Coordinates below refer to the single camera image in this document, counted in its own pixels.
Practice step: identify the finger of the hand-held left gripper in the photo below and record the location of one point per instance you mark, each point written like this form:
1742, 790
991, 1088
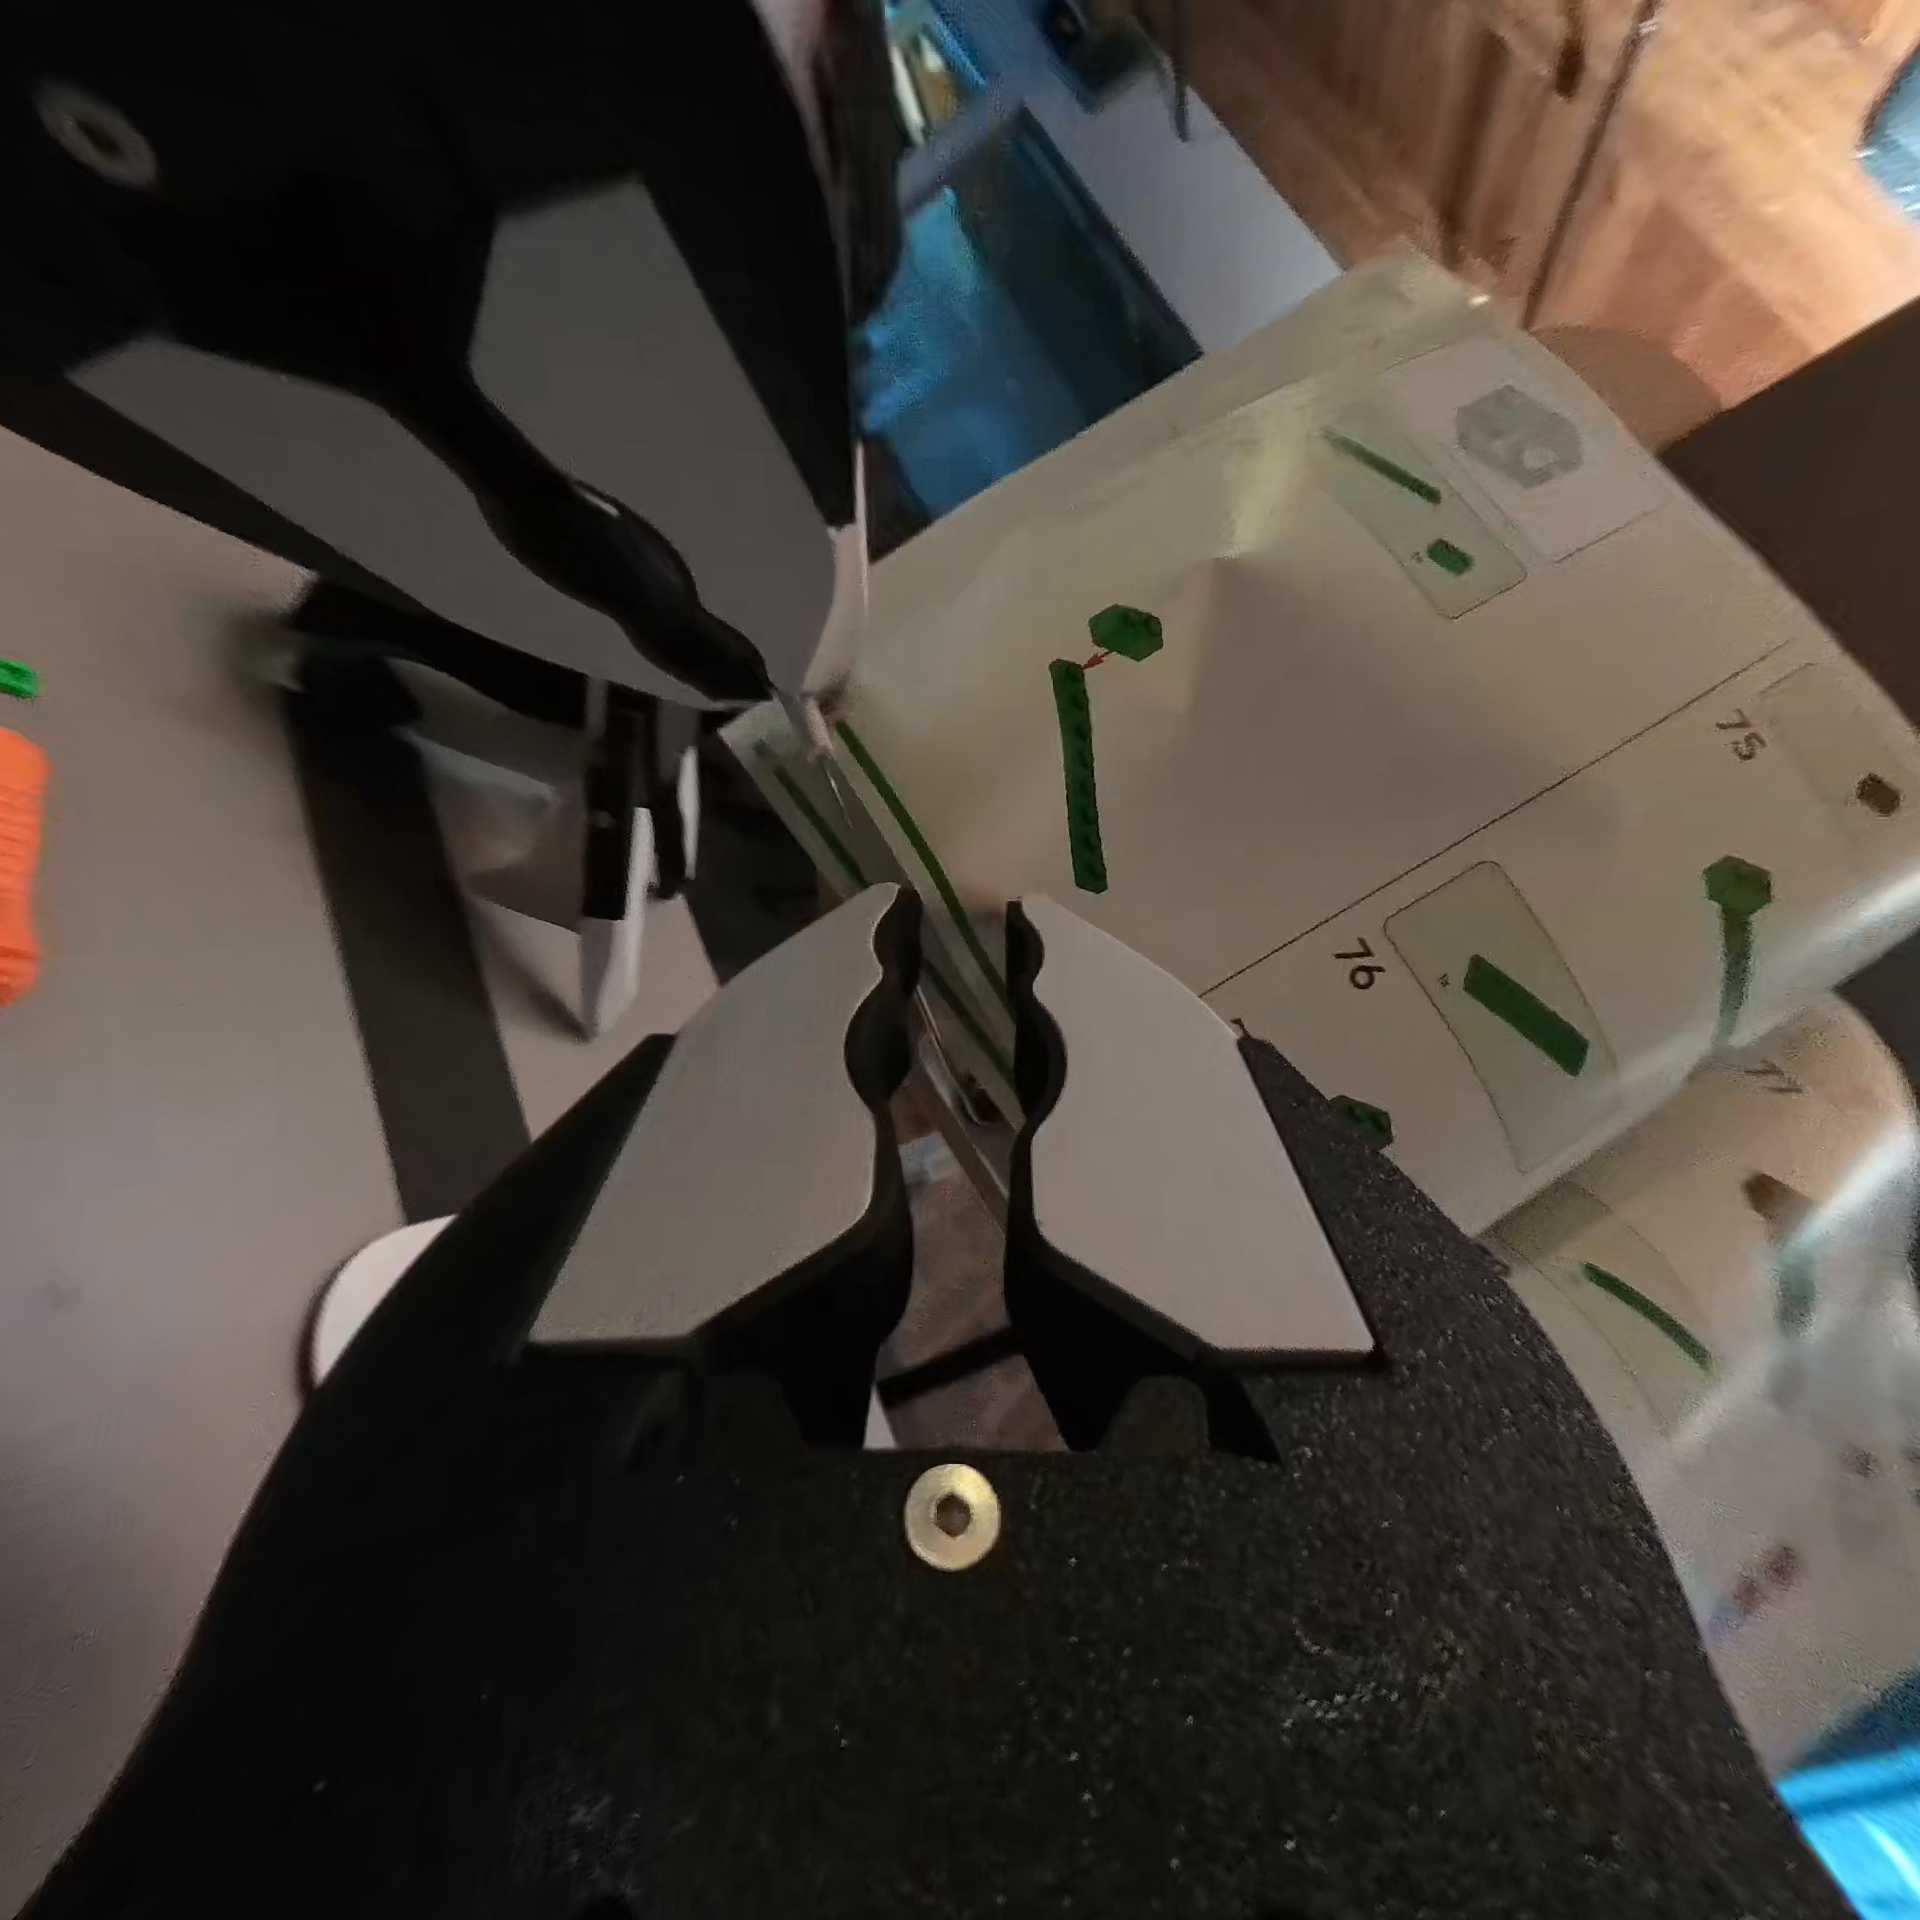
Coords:
301, 451
674, 390

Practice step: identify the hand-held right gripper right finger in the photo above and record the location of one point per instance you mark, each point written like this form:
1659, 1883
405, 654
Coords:
1185, 1184

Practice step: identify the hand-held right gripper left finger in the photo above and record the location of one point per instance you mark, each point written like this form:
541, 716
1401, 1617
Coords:
721, 1172

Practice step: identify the lego instruction booklet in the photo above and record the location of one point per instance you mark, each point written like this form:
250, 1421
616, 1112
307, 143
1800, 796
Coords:
1349, 720

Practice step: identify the orange brick separator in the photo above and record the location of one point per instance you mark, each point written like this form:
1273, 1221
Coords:
19, 869

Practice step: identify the idle black white gripper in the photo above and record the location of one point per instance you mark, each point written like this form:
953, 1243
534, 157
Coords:
570, 840

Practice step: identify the blue object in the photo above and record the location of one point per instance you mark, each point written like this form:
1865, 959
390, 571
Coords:
1862, 1830

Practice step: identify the dark partition panel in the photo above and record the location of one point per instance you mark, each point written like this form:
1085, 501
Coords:
1816, 494

